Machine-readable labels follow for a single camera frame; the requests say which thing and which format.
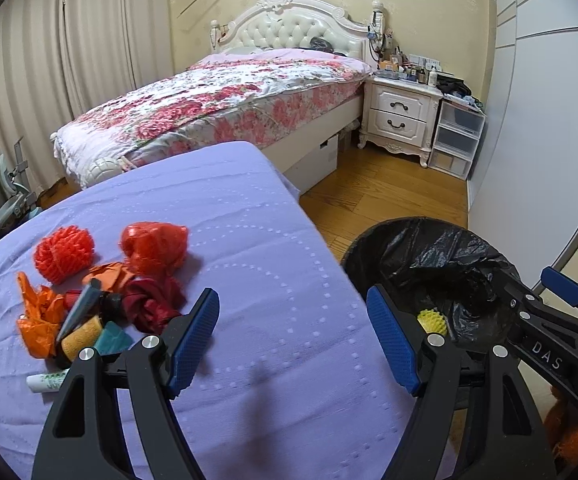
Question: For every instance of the white two-drawer nightstand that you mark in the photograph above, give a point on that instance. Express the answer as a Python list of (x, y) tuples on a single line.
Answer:
[(400, 116)]

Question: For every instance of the white green tube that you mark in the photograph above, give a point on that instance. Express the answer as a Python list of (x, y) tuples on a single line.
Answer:
[(47, 382)]

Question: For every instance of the red plastic bag ball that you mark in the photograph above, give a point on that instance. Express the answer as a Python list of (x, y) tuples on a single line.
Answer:
[(154, 249)]

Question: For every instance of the orange plastic wrapper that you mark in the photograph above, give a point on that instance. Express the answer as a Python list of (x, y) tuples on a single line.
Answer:
[(44, 313)]

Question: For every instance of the clear plastic drawer unit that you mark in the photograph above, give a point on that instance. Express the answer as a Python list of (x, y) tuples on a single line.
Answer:
[(457, 136)]

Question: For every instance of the beige curtains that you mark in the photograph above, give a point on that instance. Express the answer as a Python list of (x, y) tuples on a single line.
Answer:
[(60, 58)]

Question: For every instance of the floral pink bedspread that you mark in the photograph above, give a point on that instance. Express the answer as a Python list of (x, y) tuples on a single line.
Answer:
[(261, 98)]

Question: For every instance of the yellow foam fruit net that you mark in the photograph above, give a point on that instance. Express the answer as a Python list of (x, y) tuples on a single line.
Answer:
[(433, 322)]

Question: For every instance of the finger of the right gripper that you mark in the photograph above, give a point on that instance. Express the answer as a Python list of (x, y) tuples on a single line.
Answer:
[(566, 287), (529, 304)]

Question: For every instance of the red black cylinder tube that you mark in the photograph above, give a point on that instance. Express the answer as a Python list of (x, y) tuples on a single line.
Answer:
[(92, 301)]

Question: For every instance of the red foam fruit net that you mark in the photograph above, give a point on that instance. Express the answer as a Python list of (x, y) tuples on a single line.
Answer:
[(64, 253)]

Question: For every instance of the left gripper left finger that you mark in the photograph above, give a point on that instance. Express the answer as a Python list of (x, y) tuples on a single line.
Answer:
[(83, 435)]

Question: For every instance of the white tufted bed frame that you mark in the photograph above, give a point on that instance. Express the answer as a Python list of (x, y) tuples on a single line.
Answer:
[(290, 24)]

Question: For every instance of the purple table cloth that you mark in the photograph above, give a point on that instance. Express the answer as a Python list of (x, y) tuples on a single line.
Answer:
[(294, 385)]

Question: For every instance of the grey desk chair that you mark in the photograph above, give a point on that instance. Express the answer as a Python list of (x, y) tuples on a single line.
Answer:
[(20, 204)]

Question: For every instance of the black bag trash bin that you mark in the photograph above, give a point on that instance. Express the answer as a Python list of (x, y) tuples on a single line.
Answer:
[(431, 264)]

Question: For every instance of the nightstand clutter bottles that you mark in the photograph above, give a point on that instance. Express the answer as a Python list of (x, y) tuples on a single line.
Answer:
[(393, 63)]

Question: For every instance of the dark red wrapper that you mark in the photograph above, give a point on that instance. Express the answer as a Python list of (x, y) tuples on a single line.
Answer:
[(150, 305)]

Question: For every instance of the white under-bed storage box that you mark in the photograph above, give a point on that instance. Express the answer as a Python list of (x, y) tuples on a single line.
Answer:
[(315, 166)]

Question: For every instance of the white sliding wardrobe door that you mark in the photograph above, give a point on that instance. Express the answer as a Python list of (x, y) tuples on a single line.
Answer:
[(523, 191)]

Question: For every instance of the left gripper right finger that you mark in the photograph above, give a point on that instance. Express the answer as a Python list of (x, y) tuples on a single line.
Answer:
[(504, 437)]

